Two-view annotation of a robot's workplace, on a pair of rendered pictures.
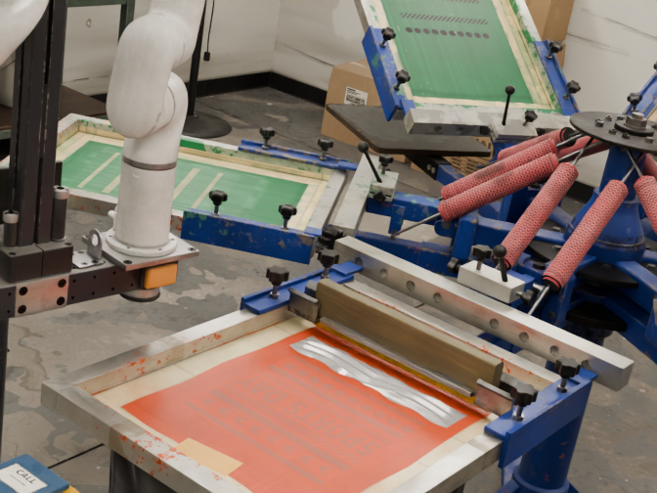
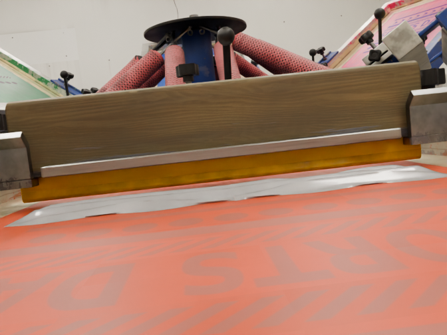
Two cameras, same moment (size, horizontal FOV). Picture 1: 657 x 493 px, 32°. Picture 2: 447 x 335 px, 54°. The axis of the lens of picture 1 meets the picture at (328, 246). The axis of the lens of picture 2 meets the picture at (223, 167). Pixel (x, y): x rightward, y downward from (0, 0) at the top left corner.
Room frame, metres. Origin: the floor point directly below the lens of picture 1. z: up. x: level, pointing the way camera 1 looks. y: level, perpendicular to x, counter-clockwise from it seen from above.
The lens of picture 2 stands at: (1.58, 0.11, 1.01)
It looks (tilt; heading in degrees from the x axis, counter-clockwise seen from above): 5 degrees down; 322
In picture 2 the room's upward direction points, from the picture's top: 6 degrees counter-clockwise
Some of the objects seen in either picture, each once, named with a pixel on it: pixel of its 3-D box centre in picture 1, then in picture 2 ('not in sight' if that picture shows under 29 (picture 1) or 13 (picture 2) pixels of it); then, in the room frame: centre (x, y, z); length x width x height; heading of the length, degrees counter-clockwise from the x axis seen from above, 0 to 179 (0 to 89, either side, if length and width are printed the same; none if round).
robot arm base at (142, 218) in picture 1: (140, 200); not in sight; (1.90, 0.34, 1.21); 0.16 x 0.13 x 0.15; 47
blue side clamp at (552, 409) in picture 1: (537, 417); not in sight; (1.80, -0.41, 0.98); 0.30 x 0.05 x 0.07; 145
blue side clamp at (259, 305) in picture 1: (297, 298); not in sight; (2.12, 0.04, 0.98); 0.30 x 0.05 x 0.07; 145
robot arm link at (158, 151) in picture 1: (152, 117); not in sight; (1.88, 0.33, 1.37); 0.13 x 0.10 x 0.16; 168
